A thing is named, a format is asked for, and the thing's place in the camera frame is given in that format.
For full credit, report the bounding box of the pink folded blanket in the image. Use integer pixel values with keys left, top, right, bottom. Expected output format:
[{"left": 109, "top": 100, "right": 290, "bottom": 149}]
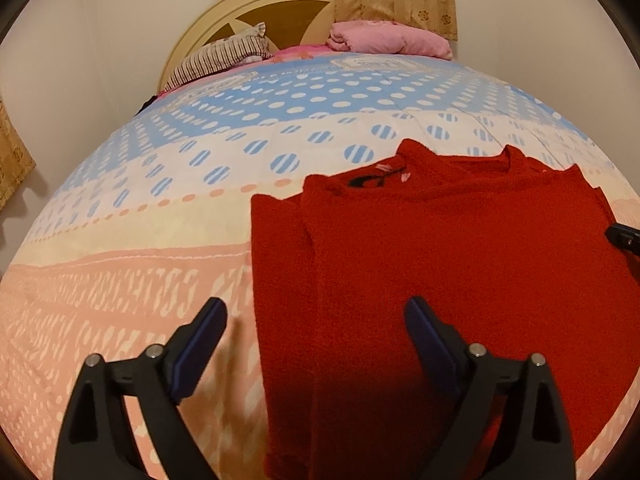
[{"left": 326, "top": 20, "right": 454, "bottom": 60}]

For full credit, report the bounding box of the striped pillow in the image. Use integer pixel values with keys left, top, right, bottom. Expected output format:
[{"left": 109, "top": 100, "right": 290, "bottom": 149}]
[{"left": 167, "top": 22, "right": 273, "bottom": 90}]

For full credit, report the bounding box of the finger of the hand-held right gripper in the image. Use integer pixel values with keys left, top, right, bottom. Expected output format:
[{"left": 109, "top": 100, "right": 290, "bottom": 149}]
[{"left": 605, "top": 225, "right": 640, "bottom": 254}]

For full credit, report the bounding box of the pink patterned pillow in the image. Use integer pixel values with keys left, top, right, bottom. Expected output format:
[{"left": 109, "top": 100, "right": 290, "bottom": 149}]
[{"left": 270, "top": 45, "right": 332, "bottom": 62}]

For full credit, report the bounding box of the red embroidered knit sweater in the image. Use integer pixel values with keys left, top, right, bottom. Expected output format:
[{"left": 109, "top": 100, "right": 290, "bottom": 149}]
[{"left": 250, "top": 140, "right": 640, "bottom": 480}]

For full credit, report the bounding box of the cream wooden headboard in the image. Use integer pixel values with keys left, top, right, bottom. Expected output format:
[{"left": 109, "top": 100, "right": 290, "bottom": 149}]
[{"left": 159, "top": 0, "right": 337, "bottom": 92}]

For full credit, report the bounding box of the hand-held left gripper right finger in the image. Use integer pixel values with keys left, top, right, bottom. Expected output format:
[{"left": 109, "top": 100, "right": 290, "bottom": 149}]
[{"left": 404, "top": 296, "right": 576, "bottom": 480}]

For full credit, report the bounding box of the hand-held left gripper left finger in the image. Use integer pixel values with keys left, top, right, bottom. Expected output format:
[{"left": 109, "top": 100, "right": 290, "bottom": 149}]
[{"left": 52, "top": 297, "right": 228, "bottom": 480}]

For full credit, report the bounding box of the polka dot bed blanket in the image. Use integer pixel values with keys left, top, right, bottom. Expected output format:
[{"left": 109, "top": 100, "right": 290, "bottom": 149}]
[{"left": 0, "top": 52, "right": 640, "bottom": 480}]

